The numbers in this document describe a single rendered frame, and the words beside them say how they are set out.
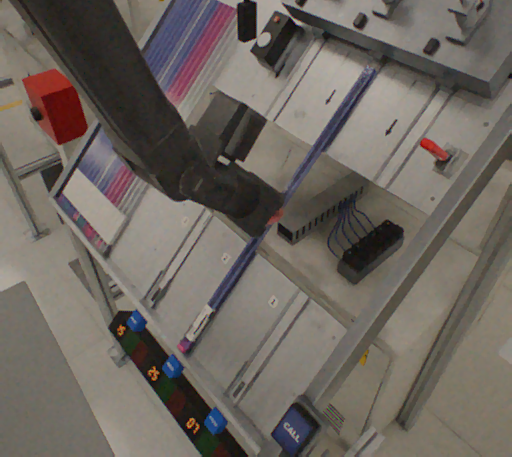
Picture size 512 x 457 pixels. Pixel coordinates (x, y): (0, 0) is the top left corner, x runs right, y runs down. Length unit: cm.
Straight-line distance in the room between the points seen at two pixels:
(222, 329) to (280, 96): 38
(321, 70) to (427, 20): 18
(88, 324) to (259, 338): 111
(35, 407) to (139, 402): 66
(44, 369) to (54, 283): 95
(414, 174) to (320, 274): 41
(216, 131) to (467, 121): 32
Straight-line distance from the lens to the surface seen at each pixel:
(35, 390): 94
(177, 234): 79
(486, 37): 62
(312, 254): 100
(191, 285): 76
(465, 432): 158
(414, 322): 94
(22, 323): 102
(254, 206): 58
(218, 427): 72
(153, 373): 82
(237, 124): 51
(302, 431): 62
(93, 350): 166
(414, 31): 64
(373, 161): 65
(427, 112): 66
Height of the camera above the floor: 138
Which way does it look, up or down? 43 degrees down
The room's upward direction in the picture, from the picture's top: straight up
